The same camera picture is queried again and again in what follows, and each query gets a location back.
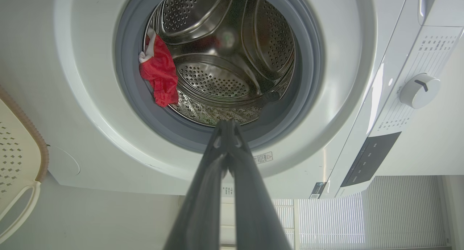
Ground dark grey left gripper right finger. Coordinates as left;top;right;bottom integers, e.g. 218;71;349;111
228;120;292;250

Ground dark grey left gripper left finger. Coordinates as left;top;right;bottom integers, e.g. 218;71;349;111
163;120;229;250

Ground red and white garment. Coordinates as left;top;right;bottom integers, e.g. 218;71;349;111
139;32;179;108

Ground stainless steel washing machine drum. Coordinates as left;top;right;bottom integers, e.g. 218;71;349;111
143;0;296;127

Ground dark washing machine control panel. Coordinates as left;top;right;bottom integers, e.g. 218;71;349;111
341;132;402;188

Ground beige perforated laundry basket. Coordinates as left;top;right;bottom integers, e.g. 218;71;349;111
0;85;49;243

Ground white warning sticker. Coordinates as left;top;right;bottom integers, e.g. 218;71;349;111
253;152;273;165

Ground black QR code sticker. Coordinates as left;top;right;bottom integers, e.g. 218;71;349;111
309;182;327;199

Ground grey rubber door gasket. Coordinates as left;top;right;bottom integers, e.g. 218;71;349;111
115;0;324;153

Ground white window blinds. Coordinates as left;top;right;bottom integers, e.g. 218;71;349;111
272;176;450;250

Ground white front-loading washing machine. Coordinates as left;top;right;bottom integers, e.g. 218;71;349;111
47;0;464;200

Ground white round program knob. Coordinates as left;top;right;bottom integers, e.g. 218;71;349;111
400;73;441;109

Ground white detergent drawer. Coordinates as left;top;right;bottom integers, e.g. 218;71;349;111
417;0;464;27

